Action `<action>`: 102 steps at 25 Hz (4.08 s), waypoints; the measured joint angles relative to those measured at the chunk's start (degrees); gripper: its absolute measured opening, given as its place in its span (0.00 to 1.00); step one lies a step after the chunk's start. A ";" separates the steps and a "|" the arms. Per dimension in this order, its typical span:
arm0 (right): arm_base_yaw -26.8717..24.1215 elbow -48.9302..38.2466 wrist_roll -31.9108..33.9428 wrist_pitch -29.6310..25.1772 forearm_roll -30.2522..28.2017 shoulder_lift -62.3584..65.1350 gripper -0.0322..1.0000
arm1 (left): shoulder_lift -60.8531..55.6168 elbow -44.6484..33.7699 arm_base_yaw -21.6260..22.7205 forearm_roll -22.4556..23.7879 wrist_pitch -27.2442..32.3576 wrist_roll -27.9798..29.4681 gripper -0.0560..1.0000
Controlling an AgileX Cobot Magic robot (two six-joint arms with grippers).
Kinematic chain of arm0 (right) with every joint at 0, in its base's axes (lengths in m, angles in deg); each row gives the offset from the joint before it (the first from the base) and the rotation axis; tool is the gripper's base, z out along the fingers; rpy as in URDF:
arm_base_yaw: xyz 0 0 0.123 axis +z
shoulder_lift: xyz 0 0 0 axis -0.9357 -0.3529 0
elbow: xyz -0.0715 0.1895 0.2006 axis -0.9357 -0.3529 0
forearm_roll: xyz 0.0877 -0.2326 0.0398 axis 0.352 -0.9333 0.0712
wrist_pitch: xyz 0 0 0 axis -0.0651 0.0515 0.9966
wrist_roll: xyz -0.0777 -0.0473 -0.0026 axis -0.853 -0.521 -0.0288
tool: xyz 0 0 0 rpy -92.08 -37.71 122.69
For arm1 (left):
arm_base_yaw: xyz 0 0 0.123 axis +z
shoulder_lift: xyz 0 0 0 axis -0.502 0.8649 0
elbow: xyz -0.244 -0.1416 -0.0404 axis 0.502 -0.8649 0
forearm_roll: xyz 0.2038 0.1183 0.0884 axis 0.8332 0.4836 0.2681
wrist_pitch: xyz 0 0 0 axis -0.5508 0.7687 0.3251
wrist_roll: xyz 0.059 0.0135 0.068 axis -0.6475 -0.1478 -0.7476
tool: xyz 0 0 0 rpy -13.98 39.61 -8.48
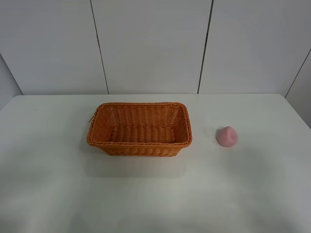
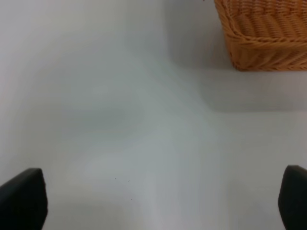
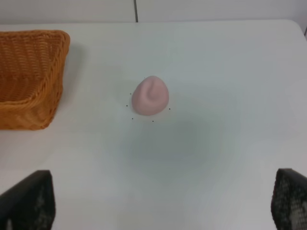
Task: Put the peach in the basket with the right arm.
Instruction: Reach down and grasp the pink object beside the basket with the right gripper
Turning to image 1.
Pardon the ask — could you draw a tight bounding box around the pink peach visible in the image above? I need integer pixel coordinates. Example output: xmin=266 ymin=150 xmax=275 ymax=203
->
xmin=216 ymin=126 xmax=238 ymax=148

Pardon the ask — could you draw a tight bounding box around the orange woven plastic basket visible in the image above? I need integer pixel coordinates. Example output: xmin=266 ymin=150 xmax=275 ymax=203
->
xmin=86 ymin=102 xmax=192 ymax=157

